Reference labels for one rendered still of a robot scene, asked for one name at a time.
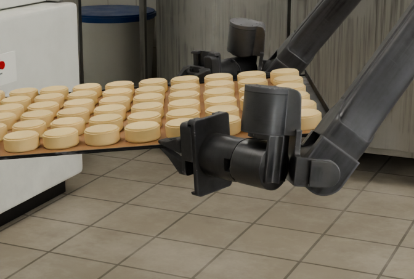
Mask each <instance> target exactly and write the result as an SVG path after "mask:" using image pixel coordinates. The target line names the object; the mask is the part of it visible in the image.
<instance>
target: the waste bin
mask: <svg viewBox="0 0 414 279"><path fill-rule="evenodd" d="M155 16H156V11H155V10H154V9H153V8H151V7H147V70H148V79H150V78H152V63H153V39H154V26H155ZM81 18H82V36H83V71H84V84H86V83H98V84H100V85H101V86H102V89H105V85H106V84H107V83H110V82H114V81H132V82H133V83H134V87H139V82H140V26H139V6H130V5H98V6H82V7H81Z"/></svg>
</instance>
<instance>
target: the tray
mask: <svg viewBox="0 0 414 279"><path fill-rule="evenodd" d="M304 71H305V74H303V75H299V76H301V77H302V78H303V84H304V85H305V86H306V92H308V93H309V94H310V99H311V100H313V101H314V102H316V104H317V110H318V111H320V112H321V113H322V118H323V117H324V116H325V115H326V113H327V112H328V111H329V109H330V108H329V106H328V105H327V103H326V101H325V100H324V98H323V97H322V95H321V93H320V92H319V90H318V89H317V86H316V85H315V83H314V82H313V80H312V78H311V77H310V75H309V74H308V72H307V70H306V69H304ZM308 134H309V133H306V134H302V137H307V135H308ZM246 139H252V140H263V139H257V138H254V137H249V138H246ZM151 148H167V147H165V146H163V145H162V144H159V145H143V146H134V147H118V148H102V149H93V150H77V151H69V152H52V153H37V154H27V155H12V156H0V160H11V159H20V158H36V157H45V156H61V155H77V154H85V153H102V152H118V151H126V150H142V149H151Z"/></svg>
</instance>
